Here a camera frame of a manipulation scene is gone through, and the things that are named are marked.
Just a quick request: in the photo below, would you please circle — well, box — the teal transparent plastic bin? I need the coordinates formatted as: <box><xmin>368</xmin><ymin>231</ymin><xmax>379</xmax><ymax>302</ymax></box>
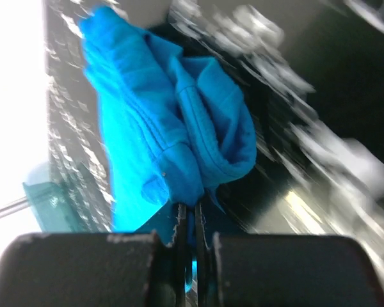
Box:
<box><xmin>22</xmin><ymin>162</ymin><xmax>97</xmax><ymax>233</ymax></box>

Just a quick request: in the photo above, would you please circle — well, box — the blue t shirt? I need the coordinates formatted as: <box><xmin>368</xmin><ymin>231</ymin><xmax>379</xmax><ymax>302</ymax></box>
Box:
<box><xmin>78</xmin><ymin>6</ymin><xmax>259</xmax><ymax>295</ymax></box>

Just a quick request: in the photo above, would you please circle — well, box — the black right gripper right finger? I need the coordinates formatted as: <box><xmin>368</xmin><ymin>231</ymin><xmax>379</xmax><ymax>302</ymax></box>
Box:
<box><xmin>195</xmin><ymin>205</ymin><xmax>384</xmax><ymax>306</ymax></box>

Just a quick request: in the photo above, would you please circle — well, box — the left aluminium frame post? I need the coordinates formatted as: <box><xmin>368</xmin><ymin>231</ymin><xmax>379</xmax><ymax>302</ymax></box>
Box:
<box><xmin>0</xmin><ymin>197</ymin><xmax>29</xmax><ymax>219</ymax></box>

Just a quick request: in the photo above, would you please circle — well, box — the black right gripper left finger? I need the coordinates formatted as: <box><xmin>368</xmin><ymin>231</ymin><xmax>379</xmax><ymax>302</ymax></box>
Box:
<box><xmin>0</xmin><ymin>205</ymin><xmax>188</xmax><ymax>306</ymax></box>

